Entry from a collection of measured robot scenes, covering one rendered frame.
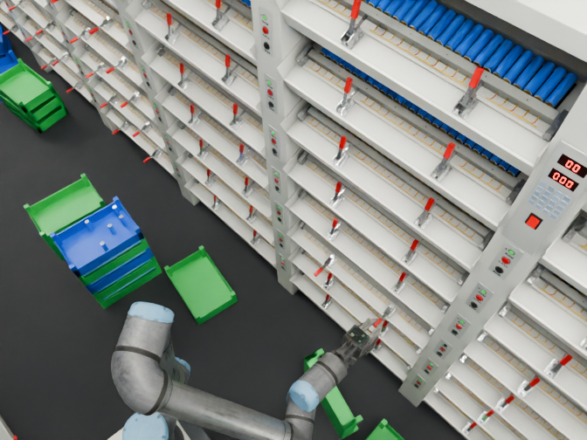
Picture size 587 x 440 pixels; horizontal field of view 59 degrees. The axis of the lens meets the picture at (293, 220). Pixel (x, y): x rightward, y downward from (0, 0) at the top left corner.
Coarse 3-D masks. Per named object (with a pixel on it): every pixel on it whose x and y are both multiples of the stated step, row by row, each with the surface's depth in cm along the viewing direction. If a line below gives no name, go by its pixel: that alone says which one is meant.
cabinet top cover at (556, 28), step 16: (480, 0) 74; (496, 0) 72; (512, 0) 71; (528, 0) 70; (544, 0) 70; (560, 0) 70; (576, 0) 70; (496, 16) 74; (512, 16) 72; (528, 16) 70; (544, 16) 69; (560, 16) 68; (576, 16) 68; (528, 32) 72; (544, 32) 70; (560, 32) 69; (576, 32) 67; (560, 48) 70; (576, 48) 68
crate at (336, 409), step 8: (320, 352) 200; (304, 360) 201; (312, 360) 199; (304, 368) 211; (336, 392) 192; (328, 400) 191; (336, 400) 191; (328, 408) 196; (336, 408) 189; (344, 408) 189; (328, 416) 205; (336, 416) 188; (344, 416) 188; (352, 416) 187; (360, 416) 187; (336, 424) 195; (344, 424) 186; (352, 424) 186; (344, 432) 190; (352, 432) 202
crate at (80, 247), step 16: (112, 208) 220; (80, 224) 215; (96, 224) 218; (112, 224) 218; (128, 224) 218; (64, 240) 214; (80, 240) 214; (96, 240) 214; (112, 240) 214; (128, 240) 209; (64, 256) 205; (80, 256) 210; (96, 256) 210; (112, 256) 210; (80, 272) 204
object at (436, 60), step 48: (288, 0) 109; (336, 0) 105; (384, 0) 101; (432, 0) 98; (336, 48) 105; (384, 48) 100; (432, 48) 95; (480, 48) 93; (528, 48) 90; (432, 96) 95; (480, 96) 92; (528, 96) 87; (576, 96) 87; (480, 144) 94; (528, 144) 88
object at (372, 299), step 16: (304, 224) 188; (304, 240) 188; (320, 256) 185; (336, 272) 182; (352, 272) 180; (352, 288) 179; (384, 288) 176; (384, 304) 174; (400, 320) 171; (416, 336) 169
